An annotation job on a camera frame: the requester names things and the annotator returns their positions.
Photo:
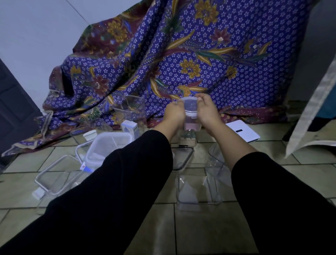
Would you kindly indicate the small white lid clip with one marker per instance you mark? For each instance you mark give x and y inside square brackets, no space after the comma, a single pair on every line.
[90,135]

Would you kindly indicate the person's right forearm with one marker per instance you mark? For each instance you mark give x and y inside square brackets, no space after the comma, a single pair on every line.
[267,194]

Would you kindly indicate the person's right fingers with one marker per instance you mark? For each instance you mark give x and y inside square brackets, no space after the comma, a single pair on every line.
[201,97]

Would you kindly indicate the person's left hand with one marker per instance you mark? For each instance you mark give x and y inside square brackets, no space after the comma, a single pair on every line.
[173,113]

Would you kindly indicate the small clear lidded plastic jar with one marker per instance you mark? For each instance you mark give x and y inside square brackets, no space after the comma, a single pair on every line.
[191,110]

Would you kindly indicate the purple floral batik cloth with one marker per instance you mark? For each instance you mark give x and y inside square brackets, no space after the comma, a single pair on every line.
[189,57]

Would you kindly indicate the small white plastic box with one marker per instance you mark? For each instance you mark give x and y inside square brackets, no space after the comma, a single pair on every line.
[130,128]

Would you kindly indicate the person's left fingers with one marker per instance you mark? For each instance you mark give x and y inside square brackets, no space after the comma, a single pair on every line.
[181,103]

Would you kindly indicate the clear square plastic container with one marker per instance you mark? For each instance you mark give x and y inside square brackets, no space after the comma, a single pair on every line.
[197,191]

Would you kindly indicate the dark rimmed clear lid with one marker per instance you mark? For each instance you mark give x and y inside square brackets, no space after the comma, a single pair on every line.
[181,157]

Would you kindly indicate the person's left forearm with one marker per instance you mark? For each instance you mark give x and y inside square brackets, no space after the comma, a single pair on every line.
[123,189]

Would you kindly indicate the clear open plastic container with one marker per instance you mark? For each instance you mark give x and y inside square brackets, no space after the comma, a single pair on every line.
[218,165]

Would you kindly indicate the dark door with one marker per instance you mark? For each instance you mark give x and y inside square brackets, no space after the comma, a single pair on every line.
[15,110]

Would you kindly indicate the tall clear plastic container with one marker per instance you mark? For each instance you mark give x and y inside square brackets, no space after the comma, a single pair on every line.
[130,109]

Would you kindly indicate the clear container with white lid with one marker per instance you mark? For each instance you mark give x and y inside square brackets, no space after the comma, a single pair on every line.
[107,147]

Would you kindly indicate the person's right hand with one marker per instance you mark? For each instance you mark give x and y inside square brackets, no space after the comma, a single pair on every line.
[208,111]

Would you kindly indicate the clear rectangular lid frame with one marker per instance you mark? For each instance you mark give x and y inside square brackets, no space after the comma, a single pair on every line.
[56,174]

